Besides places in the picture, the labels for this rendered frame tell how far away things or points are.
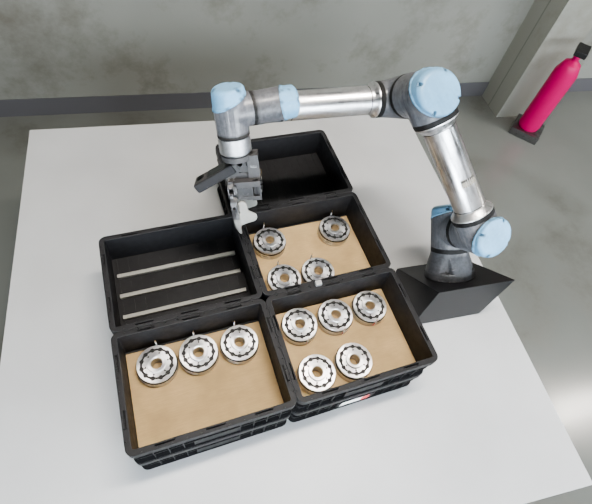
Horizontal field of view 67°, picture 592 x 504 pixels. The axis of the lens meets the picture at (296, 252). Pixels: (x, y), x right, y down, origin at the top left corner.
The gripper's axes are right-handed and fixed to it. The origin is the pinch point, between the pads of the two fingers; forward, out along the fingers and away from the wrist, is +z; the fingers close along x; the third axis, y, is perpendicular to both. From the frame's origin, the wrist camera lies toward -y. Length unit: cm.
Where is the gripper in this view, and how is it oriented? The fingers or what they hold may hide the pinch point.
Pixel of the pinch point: (238, 223)
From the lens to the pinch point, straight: 119.0
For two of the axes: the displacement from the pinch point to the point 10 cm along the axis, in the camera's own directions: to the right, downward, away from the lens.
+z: 0.5, 7.9, 6.2
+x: -0.6, -6.1, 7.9
